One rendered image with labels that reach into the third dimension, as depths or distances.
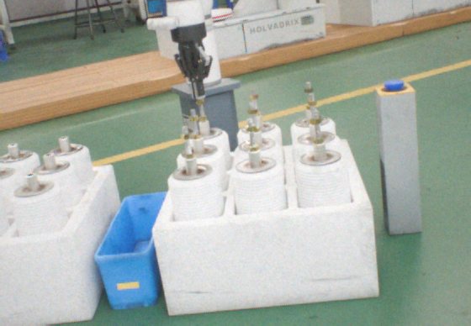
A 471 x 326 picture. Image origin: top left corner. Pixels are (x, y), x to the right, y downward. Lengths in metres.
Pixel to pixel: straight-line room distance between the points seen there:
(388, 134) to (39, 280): 0.74
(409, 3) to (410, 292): 2.90
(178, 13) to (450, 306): 0.75
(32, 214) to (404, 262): 0.72
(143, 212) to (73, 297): 0.32
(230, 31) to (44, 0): 6.35
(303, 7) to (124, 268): 2.50
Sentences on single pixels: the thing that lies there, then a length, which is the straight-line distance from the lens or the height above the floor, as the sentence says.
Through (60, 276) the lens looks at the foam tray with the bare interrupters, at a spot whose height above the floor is 0.10.
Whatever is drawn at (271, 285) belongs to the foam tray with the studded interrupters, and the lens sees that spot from 1.15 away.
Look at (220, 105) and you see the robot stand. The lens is 1.62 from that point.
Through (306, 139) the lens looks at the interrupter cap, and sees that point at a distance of 1.24.
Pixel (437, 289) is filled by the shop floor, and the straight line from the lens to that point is 1.20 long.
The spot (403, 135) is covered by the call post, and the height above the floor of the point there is 0.22.
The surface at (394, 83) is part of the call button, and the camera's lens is 1.30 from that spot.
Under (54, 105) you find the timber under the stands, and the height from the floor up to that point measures 0.06.
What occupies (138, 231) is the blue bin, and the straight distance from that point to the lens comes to 1.49.
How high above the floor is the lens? 0.64
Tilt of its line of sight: 18 degrees down
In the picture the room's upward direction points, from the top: 8 degrees counter-clockwise
